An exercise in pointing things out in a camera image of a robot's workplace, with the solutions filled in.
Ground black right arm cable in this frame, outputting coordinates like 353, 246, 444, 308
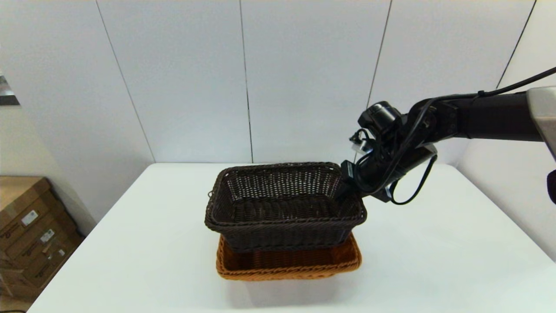
354, 67, 556, 206

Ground brown cardboard box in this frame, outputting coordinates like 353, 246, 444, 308
0, 230, 86, 290
0, 209, 75, 263
0, 177, 59, 235

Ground dark grey wall fixture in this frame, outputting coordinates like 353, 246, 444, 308
0, 74, 20, 107

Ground dark brown wicker basket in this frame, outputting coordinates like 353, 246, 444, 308
204, 162, 367, 253

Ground orange wicker basket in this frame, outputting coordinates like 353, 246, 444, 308
216, 233, 362, 281

